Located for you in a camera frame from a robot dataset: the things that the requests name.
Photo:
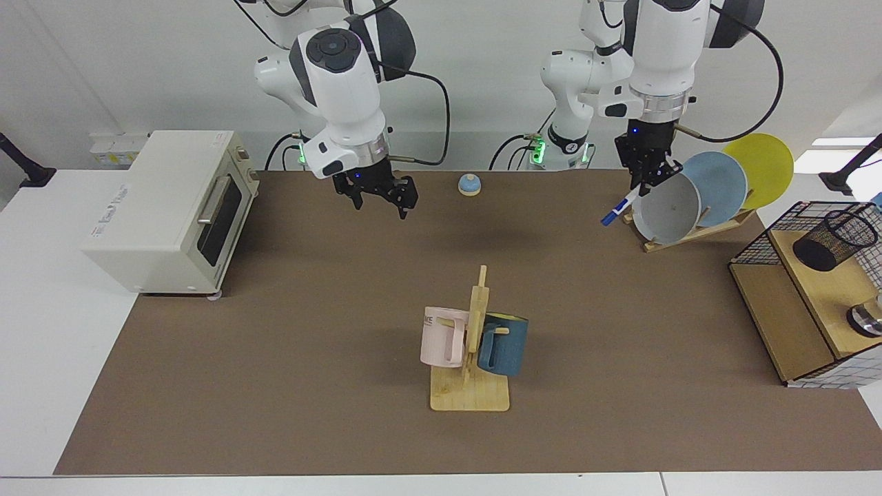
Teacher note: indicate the blue and white marker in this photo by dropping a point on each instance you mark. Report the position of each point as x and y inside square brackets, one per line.
[623, 204]

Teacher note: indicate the black mesh pen holder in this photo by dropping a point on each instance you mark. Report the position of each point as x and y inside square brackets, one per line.
[823, 248]

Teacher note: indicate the grey plate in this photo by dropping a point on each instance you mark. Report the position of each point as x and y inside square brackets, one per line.
[668, 210]

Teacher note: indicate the light blue plate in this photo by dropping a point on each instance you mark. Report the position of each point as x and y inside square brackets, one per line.
[723, 186]

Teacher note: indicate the small blue round bell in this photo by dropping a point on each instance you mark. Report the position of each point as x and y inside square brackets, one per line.
[470, 183]

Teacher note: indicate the wooden plate rack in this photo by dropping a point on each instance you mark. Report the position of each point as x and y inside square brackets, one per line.
[682, 236]

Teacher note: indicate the yellow plate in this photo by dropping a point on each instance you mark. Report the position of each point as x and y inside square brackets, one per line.
[768, 169]

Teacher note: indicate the pink cup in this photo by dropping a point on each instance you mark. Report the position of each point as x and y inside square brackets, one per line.
[434, 344]

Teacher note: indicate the dark teal cup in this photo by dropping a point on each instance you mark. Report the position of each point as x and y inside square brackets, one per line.
[510, 348]

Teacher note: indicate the pale toaster oven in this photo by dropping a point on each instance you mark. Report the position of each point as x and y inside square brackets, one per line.
[158, 200]

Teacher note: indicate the wooden cup stand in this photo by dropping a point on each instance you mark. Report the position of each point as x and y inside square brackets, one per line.
[475, 399]

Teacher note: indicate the brown table cloth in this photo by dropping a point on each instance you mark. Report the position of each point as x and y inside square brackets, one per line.
[344, 413]

